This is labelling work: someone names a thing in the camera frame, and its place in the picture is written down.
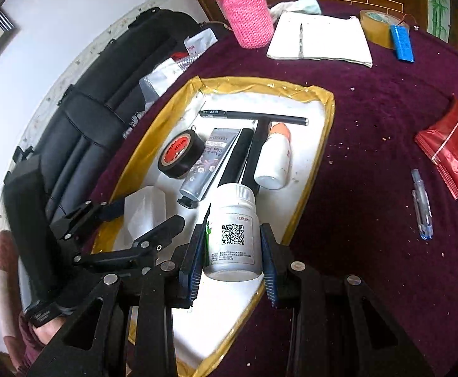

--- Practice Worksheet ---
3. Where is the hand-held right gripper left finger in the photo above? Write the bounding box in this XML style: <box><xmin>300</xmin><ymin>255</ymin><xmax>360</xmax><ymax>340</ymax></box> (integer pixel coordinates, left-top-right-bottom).
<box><xmin>27</xmin><ymin>212</ymin><xmax>211</xmax><ymax>377</ymax></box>

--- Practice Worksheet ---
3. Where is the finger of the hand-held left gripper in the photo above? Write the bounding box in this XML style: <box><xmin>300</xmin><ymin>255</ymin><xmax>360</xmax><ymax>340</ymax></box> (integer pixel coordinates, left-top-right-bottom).
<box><xmin>51</xmin><ymin>199</ymin><xmax>127</xmax><ymax>244</ymax></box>
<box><xmin>73</xmin><ymin>215</ymin><xmax>186</xmax><ymax>272</ymax></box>

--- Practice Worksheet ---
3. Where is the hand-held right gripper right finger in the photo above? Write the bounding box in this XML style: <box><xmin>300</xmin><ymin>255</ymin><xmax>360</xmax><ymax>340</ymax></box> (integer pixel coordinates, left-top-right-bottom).
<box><xmin>261</xmin><ymin>223</ymin><xmax>434</xmax><ymax>377</ymax></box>

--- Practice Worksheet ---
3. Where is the white charger plug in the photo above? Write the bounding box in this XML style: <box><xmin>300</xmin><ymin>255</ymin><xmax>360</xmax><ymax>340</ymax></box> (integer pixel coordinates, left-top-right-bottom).
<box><xmin>124</xmin><ymin>185</ymin><xmax>167</xmax><ymax>250</ymax></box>

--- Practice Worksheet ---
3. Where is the white pill bottle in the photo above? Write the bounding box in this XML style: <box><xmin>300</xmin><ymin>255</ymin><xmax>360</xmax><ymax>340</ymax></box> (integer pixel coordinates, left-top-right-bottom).
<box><xmin>203</xmin><ymin>183</ymin><xmax>263</xmax><ymax>282</ymax></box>

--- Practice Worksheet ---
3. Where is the black tape roll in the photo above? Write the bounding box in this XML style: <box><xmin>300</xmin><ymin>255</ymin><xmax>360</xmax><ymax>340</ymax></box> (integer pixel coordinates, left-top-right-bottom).
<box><xmin>157</xmin><ymin>129</ymin><xmax>206</xmax><ymax>179</ymax></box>

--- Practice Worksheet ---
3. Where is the floral hand cream tube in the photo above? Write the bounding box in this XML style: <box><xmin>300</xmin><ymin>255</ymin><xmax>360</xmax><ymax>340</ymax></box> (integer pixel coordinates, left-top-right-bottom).
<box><xmin>177</xmin><ymin>128</ymin><xmax>240</xmax><ymax>210</ymax></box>

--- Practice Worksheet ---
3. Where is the black tube with gold end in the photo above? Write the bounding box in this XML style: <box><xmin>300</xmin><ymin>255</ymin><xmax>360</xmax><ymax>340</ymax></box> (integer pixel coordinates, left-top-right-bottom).
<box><xmin>217</xmin><ymin>128</ymin><xmax>255</xmax><ymax>189</ymax></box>

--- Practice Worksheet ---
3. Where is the small white orange-capped bottle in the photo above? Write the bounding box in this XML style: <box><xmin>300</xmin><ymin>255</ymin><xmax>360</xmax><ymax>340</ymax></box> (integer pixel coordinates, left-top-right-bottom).
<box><xmin>254</xmin><ymin>123</ymin><xmax>293</xmax><ymax>190</ymax></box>

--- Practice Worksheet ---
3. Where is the black pen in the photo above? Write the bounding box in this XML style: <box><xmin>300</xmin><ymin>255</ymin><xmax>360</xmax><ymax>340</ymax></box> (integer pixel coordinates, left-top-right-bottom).
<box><xmin>198</xmin><ymin>109</ymin><xmax>309</xmax><ymax>126</ymax></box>

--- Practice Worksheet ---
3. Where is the white box with gold rim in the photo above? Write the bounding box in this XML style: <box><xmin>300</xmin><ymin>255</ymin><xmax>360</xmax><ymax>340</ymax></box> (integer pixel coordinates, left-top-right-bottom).
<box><xmin>91</xmin><ymin>76</ymin><xmax>336</xmax><ymax>377</ymax></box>

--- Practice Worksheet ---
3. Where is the person's left forearm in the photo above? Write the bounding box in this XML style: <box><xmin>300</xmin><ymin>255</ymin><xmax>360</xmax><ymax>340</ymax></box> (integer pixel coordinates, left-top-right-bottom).
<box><xmin>19</xmin><ymin>310</ymin><xmax>73</xmax><ymax>372</ymax></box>

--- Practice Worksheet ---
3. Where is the black backpack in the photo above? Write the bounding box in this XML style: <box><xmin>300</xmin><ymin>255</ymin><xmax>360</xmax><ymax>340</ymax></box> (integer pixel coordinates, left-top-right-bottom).
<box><xmin>13</xmin><ymin>8</ymin><xmax>233</xmax><ymax>221</ymax></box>

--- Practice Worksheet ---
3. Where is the white plastic packet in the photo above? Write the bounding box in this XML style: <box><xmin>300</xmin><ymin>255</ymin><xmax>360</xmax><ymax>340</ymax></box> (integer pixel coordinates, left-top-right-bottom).
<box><xmin>184</xmin><ymin>33</ymin><xmax>218</xmax><ymax>57</ymax></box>
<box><xmin>138</xmin><ymin>58</ymin><xmax>186</xmax><ymax>99</ymax></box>

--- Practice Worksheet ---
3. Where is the clear blue pen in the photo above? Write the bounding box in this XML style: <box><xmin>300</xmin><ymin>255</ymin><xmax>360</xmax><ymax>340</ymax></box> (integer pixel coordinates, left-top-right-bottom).
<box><xmin>410</xmin><ymin>168</ymin><xmax>434</xmax><ymax>240</ymax></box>

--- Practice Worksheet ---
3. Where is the red plastic bag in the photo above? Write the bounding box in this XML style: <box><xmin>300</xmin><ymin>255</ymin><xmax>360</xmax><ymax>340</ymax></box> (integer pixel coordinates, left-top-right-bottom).
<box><xmin>414</xmin><ymin>93</ymin><xmax>458</xmax><ymax>200</ymax></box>

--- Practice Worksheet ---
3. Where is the white open notebook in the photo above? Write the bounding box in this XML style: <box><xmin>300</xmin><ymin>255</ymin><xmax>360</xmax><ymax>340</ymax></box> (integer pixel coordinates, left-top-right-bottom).
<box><xmin>267</xmin><ymin>11</ymin><xmax>373</xmax><ymax>68</ymax></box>

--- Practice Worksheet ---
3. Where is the pink knitted bottle sleeve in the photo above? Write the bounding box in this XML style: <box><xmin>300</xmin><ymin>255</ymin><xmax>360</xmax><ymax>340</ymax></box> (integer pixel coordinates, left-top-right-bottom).
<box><xmin>206</xmin><ymin>0</ymin><xmax>275</xmax><ymax>50</ymax></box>

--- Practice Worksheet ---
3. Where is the brown packing tape roll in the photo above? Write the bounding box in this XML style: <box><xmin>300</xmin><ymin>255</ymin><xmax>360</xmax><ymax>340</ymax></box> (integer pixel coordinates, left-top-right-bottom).
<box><xmin>359</xmin><ymin>9</ymin><xmax>410</xmax><ymax>50</ymax></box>

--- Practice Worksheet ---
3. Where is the pale crumpled tissue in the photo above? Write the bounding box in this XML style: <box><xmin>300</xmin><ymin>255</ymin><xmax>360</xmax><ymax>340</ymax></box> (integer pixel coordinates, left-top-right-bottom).
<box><xmin>269</xmin><ymin>0</ymin><xmax>321</xmax><ymax>18</ymax></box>

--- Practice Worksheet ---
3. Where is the bamboo painted glass panel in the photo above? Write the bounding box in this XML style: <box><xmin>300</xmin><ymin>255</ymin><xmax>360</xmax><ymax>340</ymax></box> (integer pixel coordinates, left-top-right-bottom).
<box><xmin>425</xmin><ymin>0</ymin><xmax>455</xmax><ymax>44</ymax></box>

